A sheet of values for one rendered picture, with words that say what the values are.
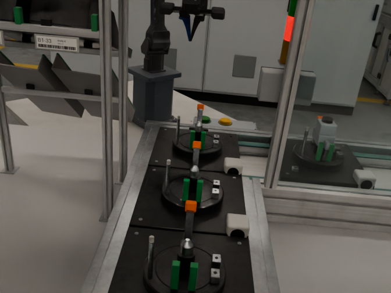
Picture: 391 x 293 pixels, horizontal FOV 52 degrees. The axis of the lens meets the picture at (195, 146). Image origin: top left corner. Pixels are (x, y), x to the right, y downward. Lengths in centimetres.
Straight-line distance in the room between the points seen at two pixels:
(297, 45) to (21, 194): 77
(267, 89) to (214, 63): 322
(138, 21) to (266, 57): 131
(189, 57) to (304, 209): 323
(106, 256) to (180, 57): 349
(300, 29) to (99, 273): 61
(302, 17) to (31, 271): 75
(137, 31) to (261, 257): 353
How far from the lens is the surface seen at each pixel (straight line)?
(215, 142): 109
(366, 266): 102
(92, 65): 436
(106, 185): 97
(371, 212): 110
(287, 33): 90
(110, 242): 81
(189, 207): 71
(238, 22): 406
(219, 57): 412
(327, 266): 98
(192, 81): 420
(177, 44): 412
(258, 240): 84
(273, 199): 102
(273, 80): 92
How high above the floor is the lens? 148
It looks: 27 degrees down
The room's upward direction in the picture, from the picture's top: 5 degrees clockwise
